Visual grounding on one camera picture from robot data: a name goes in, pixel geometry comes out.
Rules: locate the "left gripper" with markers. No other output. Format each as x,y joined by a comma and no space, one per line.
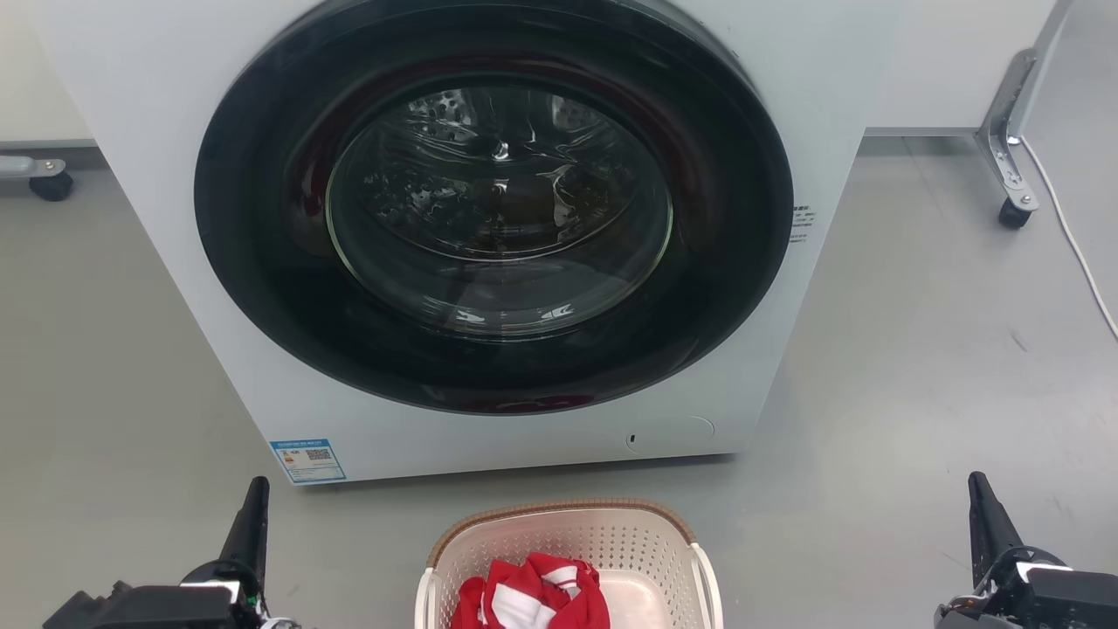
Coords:
166,611

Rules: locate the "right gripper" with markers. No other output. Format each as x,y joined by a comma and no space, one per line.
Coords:
1048,603

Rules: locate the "cream perforated laundry basket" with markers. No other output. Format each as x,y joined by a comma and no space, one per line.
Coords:
568,533

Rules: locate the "blue energy label sticker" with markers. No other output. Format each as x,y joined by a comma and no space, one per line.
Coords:
307,461

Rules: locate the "dark round washer door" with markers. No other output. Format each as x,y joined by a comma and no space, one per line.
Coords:
262,262

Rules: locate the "red and white garment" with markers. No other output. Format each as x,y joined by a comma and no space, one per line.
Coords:
524,581

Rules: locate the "black caster wheel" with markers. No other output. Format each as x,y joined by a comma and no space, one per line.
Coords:
1014,215
51,187

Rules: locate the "white front-load washing machine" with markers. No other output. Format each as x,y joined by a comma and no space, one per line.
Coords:
131,175

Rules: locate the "silver metal bracket foot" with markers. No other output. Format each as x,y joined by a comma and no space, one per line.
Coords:
1004,131
31,166

